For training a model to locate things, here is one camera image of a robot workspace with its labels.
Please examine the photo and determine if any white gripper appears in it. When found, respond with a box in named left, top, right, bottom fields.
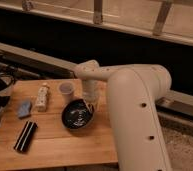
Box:
left=82, top=80, right=99, bottom=113

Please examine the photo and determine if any black ceramic bowl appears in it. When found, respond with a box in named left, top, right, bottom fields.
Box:
left=61, top=99, right=94, bottom=129

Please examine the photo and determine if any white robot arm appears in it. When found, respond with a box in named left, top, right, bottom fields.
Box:
left=74, top=60, right=172, bottom=171

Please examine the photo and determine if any translucent plastic cup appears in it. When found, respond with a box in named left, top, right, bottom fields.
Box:
left=59, top=82, right=74, bottom=104

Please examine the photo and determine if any white squeeze bottle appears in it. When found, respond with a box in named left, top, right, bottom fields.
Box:
left=35, top=83, right=49, bottom=112

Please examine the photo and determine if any black white striped box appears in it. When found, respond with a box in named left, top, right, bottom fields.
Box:
left=14, top=121, right=38, bottom=153

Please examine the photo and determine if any blue sponge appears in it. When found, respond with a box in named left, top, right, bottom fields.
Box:
left=17, top=100, right=32, bottom=119

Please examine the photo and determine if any metal railing frame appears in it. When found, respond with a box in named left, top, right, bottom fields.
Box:
left=0, top=0, right=193, bottom=46

